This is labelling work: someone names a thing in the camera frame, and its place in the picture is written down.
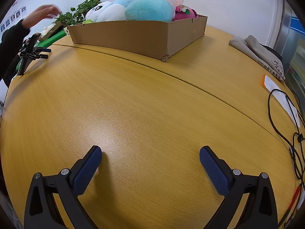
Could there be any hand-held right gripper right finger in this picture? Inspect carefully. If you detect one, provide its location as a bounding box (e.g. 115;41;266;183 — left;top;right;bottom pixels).
200;145;279;229

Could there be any grey printed cloth bag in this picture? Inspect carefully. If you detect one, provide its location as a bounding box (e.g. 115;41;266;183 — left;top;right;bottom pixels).
229;35;287;83

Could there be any white paper with orange edge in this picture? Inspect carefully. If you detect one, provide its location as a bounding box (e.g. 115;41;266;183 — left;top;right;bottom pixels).
260;74;301;127

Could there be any black cable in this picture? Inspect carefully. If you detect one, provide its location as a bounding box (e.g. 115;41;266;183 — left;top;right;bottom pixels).
268;89;305;179

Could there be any teal round plush toy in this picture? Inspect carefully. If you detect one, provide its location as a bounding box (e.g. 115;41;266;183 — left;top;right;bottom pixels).
125;0;173;22

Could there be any green potted plant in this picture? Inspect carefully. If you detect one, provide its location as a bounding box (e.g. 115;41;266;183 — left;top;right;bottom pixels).
54;0;103;27

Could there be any person's left hand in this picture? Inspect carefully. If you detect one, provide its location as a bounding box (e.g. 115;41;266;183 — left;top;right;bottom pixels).
22;4;62;28

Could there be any person's left forearm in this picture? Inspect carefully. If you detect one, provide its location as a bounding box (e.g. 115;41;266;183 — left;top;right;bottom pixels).
0;19;31;86

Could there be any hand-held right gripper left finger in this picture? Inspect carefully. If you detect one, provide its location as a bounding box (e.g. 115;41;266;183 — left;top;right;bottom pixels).
24;145;103;229

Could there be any grey metal door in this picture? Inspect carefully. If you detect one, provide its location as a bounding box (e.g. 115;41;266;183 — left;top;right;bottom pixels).
278;0;305;81

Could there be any white plush toy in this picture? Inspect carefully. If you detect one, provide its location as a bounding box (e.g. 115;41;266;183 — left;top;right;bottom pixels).
85;1;126;22

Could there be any red cable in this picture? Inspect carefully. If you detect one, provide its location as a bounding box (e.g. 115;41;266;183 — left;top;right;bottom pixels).
278;185;305;227

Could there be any small cream plush toy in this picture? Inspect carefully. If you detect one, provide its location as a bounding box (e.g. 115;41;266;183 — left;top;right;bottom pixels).
42;24;56;35

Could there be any row of wall photos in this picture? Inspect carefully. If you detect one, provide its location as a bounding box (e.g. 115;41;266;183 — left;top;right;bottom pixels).
0;6;26;32

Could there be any magenta pink plush toy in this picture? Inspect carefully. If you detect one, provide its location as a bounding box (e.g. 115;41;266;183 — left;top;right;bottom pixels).
172;5;199;21

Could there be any brown cardboard piece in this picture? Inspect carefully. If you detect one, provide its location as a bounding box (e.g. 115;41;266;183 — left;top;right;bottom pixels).
39;21;63;41

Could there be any green bag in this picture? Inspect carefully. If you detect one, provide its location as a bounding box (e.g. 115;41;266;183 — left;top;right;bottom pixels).
36;29;66;50

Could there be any brown cardboard box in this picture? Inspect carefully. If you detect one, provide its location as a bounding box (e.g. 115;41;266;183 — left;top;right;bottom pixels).
67;14;208;63

